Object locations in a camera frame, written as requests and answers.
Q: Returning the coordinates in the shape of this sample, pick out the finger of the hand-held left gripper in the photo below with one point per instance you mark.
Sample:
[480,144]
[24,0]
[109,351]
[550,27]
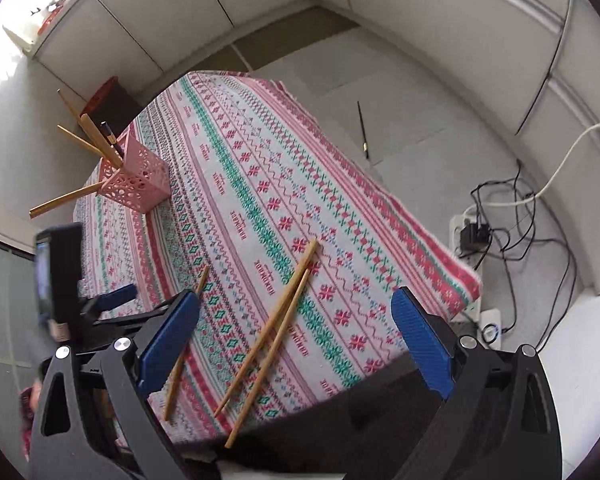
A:
[110,331]
[117,296]

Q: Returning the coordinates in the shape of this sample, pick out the brown floor mat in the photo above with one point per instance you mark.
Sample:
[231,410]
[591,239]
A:
[290,35]
[195,75]

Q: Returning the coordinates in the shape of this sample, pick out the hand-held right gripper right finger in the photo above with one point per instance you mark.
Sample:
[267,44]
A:
[422,340]

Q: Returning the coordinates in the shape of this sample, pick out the dark trash bin red liner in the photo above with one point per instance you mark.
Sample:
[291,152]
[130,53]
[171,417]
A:
[112,100]

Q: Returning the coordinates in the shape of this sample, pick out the black charger plug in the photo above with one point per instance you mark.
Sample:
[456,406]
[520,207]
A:
[472,234]

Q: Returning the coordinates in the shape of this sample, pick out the bamboo chopstick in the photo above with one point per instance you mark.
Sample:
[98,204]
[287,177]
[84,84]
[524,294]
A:
[87,127]
[280,305]
[80,141]
[97,137]
[65,201]
[177,380]
[260,375]

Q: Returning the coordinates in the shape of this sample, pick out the pink patterned clothing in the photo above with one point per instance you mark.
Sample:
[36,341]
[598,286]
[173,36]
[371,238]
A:
[27,405]

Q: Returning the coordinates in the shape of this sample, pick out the white power strip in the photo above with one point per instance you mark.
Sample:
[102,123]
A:
[457,240]

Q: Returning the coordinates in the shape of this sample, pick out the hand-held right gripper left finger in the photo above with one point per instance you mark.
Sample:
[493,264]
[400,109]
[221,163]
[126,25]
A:
[167,340]

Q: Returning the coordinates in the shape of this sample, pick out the frosted glass door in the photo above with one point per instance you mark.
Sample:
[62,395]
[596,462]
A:
[5,300]

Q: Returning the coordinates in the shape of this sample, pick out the pink perforated utensil holder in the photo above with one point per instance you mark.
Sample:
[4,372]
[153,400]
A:
[140,180]

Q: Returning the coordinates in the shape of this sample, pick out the black chopstick with gold band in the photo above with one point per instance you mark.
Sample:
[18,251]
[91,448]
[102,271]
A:
[111,139]
[363,130]

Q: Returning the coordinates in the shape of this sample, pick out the red green patterned tablecloth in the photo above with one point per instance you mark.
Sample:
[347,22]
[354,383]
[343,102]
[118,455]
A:
[280,185]

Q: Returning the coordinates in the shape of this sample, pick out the red bowl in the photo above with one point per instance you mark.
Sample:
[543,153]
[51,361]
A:
[50,17]

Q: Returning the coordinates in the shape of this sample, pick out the white kitchen cabinet unit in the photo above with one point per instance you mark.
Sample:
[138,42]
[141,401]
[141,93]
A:
[430,0]

